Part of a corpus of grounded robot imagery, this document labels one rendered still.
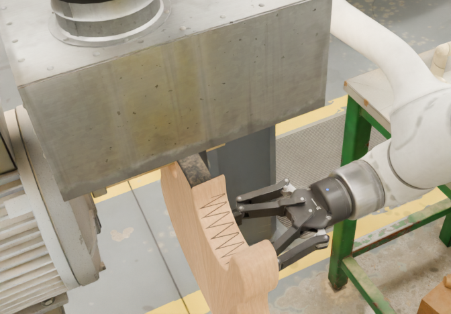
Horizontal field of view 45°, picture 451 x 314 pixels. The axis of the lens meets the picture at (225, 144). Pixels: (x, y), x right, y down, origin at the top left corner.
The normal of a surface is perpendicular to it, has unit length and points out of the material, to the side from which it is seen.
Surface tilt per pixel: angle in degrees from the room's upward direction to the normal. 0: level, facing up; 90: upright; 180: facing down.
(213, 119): 90
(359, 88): 0
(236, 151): 90
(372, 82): 0
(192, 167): 7
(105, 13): 90
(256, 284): 91
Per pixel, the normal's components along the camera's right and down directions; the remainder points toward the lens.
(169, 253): -0.07, -0.72
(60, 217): 0.32, 0.14
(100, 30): 0.00, 0.69
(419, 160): -0.78, 0.53
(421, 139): -0.94, 0.17
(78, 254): 0.40, 0.49
